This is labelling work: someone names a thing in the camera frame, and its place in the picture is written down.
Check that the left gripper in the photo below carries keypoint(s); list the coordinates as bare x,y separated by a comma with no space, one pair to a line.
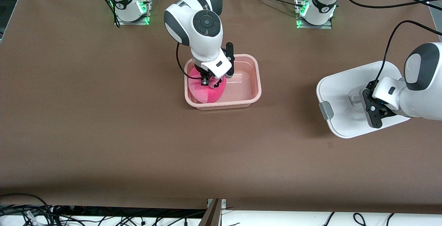
370,84

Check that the small metal table bracket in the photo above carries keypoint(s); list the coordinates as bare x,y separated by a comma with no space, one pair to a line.
223,203

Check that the pink plastic storage box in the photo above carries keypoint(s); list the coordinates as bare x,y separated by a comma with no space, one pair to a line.
241,87

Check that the white lid with grey latches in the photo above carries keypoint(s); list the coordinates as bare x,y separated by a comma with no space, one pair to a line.
342,94

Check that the brown wooden beam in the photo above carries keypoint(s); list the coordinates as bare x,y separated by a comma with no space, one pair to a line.
211,215

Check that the pink plush toy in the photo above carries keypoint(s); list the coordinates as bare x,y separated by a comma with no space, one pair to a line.
203,93

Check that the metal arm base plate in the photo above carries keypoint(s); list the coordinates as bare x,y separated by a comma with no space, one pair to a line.
317,25
133,22

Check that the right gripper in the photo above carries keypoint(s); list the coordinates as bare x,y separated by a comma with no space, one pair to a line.
206,79

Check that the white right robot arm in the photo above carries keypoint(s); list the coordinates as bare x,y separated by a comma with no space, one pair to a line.
193,36

